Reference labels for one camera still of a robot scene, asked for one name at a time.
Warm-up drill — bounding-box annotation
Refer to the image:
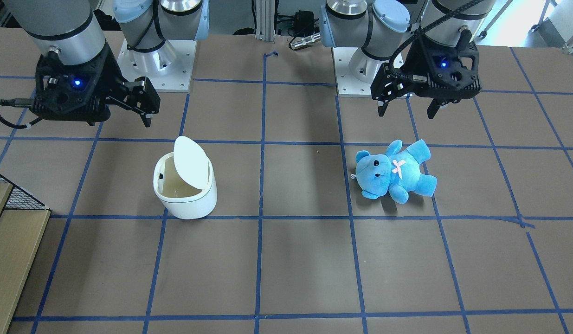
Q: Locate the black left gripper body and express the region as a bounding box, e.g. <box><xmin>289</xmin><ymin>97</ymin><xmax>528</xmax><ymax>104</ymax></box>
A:
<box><xmin>371</xmin><ymin>63</ymin><xmax>428</xmax><ymax>103</ymax></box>

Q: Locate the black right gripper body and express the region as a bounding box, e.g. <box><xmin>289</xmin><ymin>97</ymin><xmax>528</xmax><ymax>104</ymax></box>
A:
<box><xmin>100</xmin><ymin>51</ymin><xmax>161</xmax><ymax>116</ymax></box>

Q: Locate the white trash can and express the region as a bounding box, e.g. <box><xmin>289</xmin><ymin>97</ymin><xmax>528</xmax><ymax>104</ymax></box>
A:
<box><xmin>153</xmin><ymin>135</ymin><xmax>218</xmax><ymax>220</ymax></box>

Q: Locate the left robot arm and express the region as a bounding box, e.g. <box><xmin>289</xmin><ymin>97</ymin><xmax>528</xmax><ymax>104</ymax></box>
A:
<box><xmin>319</xmin><ymin>0</ymin><xmax>494</xmax><ymax>119</ymax></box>

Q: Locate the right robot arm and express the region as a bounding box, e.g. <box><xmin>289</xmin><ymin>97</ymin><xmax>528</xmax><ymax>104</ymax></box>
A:
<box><xmin>0</xmin><ymin>0</ymin><xmax>210</xmax><ymax>129</ymax></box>

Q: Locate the blue teddy bear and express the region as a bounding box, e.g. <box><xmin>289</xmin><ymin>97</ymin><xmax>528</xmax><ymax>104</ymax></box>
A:
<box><xmin>350</xmin><ymin>139</ymin><xmax>438</xmax><ymax>204</ymax></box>

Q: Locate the silver metal cylinder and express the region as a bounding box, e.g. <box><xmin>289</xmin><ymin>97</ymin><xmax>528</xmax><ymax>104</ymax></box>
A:
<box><xmin>288</xmin><ymin>32</ymin><xmax>322</xmax><ymax>51</ymax></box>

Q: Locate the checkered cloth wooden box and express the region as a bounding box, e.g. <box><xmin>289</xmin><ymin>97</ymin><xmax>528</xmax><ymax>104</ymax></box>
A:
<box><xmin>0</xmin><ymin>174</ymin><xmax>51</xmax><ymax>334</ymax></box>

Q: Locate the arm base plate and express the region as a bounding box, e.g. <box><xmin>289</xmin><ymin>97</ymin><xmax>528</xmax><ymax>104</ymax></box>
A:
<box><xmin>332</xmin><ymin>47</ymin><xmax>383</xmax><ymax>98</ymax></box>
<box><xmin>117</xmin><ymin>40</ymin><xmax>199</xmax><ymax>93</ymax></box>

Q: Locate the aluminium frame post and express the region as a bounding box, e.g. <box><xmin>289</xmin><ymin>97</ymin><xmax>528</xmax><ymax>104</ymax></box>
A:
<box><xmin>251</xmin><ymin>0</ymin><xmax>278</xmax><ymax>44</ymax></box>

